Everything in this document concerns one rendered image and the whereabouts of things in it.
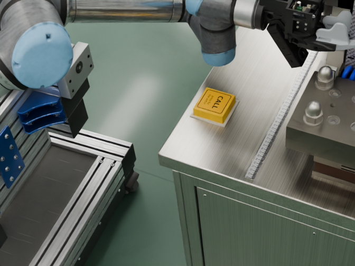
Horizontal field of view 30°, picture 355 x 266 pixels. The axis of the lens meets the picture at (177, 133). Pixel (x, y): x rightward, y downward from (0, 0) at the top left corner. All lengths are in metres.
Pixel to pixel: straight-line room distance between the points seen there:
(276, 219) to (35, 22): 0.61
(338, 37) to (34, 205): 1.28
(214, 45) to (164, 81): 1.42
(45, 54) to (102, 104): 1.55
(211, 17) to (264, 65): 0.24
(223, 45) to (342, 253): 0.49
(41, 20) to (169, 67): 1.66
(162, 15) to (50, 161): 1.01
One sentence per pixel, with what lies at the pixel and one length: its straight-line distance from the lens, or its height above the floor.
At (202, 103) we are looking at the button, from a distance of 1.42.
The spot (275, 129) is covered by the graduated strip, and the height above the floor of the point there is 0.90.
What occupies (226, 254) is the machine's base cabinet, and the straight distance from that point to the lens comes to 1.59.
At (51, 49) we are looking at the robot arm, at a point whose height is 1.17.
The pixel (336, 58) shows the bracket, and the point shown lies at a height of 0.96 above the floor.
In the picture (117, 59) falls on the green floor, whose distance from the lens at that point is 2.95.
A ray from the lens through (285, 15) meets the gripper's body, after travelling 1.29.
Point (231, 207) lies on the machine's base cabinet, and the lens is 1.41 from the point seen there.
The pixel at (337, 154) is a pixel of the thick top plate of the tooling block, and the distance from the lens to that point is 1.25.
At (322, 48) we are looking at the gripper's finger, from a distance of 1.30.
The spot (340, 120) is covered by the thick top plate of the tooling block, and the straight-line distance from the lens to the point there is 1.25.
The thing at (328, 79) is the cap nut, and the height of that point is 1.05.
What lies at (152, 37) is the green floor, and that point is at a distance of 3.04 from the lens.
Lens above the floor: 1.95
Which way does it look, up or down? 48 degrees down
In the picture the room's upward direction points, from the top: 7 degrees counter-clockwise
